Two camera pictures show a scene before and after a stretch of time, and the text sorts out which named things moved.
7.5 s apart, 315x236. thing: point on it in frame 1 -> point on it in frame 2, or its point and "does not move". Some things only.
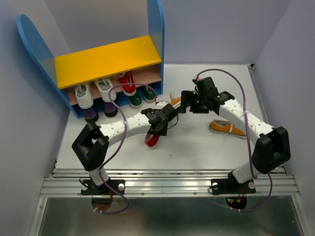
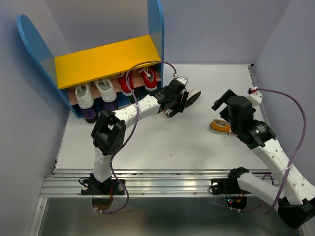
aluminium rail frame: x=272 y=183 does not move
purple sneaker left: x=90 y=115 does not move
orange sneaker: x=226 y=127 does not move
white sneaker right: x=104 y=85 does not move
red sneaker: x=152 y=140 -> x=149 y=77
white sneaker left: x=84 y=96 does not move
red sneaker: x=126 y=78 does not move
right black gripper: x=188 y=96 -> x=218 y=102
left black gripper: x=163 y=132 -> x=178 y=106
